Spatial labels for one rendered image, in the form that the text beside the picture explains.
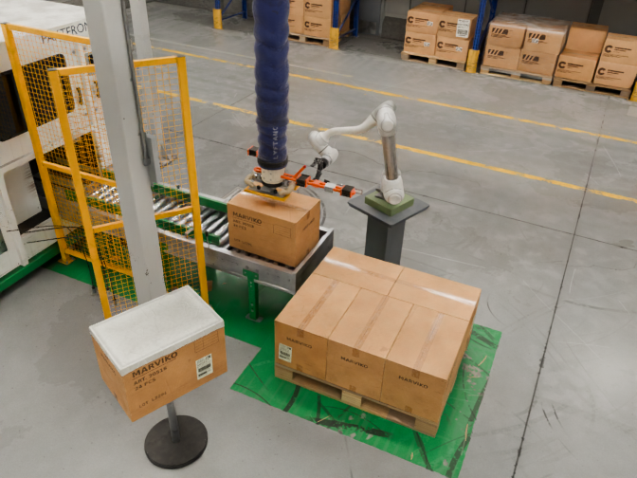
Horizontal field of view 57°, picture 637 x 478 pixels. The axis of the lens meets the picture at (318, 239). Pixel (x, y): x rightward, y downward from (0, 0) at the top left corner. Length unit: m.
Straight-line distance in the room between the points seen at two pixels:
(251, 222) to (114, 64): 1.67
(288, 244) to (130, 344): 1.59
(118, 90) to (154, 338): 1.34
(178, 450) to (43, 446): 0.87
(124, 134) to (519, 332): 3.37
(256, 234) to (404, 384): 1.58
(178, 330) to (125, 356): 0.30
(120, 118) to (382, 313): 2.10
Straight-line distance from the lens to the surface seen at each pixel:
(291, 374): 4.26
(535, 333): 5.08
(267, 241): 4.44
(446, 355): 3.87
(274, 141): 4.15
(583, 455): 4.36
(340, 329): 3.93
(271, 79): 3.97
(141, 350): 3.19
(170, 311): 3.39
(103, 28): 3.30
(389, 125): 4.27
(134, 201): 3.67
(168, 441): 4.05
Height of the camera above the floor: 3.20
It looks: 34 degrees down
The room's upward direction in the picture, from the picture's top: 2 degrees clockwise
